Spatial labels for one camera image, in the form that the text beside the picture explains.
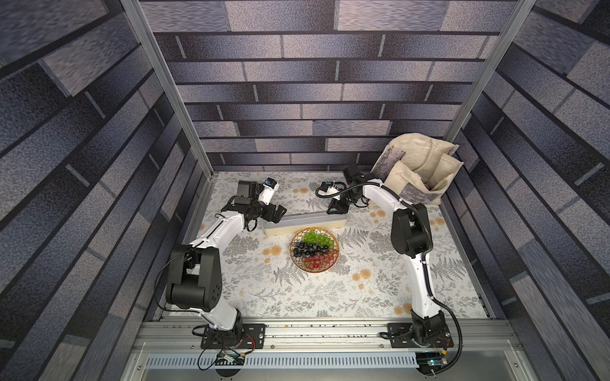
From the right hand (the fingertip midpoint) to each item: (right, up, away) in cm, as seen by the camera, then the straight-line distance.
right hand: (330, 206), depth 101 cm
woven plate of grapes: (-7, -16, -12) cm, 21 cm away
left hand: (-22, +2, -10) cm, 25 cm away
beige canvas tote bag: (+40, +18, +3) cm, 44 cm away
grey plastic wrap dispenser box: (-17, -7, -5) cm, 19 cm away
